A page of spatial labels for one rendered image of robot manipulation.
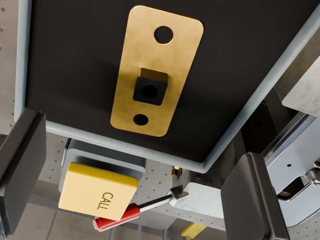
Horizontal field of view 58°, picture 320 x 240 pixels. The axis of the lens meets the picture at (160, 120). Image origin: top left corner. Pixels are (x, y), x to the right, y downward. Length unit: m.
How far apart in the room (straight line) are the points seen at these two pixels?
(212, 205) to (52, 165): 0.68
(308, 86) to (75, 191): 0.21
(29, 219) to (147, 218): 0.90
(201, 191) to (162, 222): 2.05
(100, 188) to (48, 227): 2.26
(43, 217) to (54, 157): 1.57
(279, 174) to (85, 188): 0.35
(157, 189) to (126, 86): 0.90
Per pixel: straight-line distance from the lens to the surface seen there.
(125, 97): 0.18
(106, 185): 0.25
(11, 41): 0.77
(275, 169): 0.51
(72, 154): 0.26
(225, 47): 0.16
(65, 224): 2.54
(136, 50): 0.16
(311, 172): 0.53
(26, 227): 2.49
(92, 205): 0.28
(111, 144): 0.20
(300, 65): 0.26
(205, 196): 0.44
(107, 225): 0.37
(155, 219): 2.44
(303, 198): 0.59
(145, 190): 1.06
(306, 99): 0.27
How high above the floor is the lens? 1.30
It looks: 48 degrees down
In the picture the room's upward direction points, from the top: 177 degrees counter-clockwise
